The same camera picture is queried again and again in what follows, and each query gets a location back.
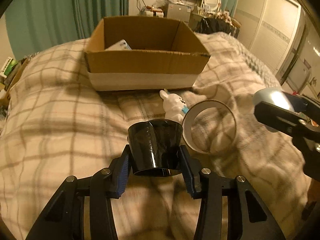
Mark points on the white blue packet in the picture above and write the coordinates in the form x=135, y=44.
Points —
x=119, y=45

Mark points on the white sliding wardrobe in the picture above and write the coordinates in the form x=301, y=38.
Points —
x=267, y=22

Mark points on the grey knit blanket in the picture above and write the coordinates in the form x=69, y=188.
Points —
x=260, y=60

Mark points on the silver oval object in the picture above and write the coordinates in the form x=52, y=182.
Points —
x=273, y=96

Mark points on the white rabbit figurine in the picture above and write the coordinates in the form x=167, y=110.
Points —
x=172, y=106

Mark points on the cardboard box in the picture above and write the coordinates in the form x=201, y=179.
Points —
x=140, y=65

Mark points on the silver mini fridge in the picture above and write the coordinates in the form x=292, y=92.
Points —
x=178, y=12

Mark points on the black bag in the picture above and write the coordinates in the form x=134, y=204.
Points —
x=215, y=25

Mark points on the green white box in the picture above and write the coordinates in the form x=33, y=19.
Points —
x=7, y=66

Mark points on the black plastic cup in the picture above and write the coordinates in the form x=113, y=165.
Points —
x=155, y=142

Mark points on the clear tape roll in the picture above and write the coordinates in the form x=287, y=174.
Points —
x=190, y=140

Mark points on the plaid blanket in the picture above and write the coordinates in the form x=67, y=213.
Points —
x=62, y=120

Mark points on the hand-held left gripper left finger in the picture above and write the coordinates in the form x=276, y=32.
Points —
x=122, y=177

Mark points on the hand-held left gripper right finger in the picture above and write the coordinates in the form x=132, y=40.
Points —
x=188, y=178

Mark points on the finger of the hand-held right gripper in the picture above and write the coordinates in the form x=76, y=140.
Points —
x=275, y=116
x=300, y=101

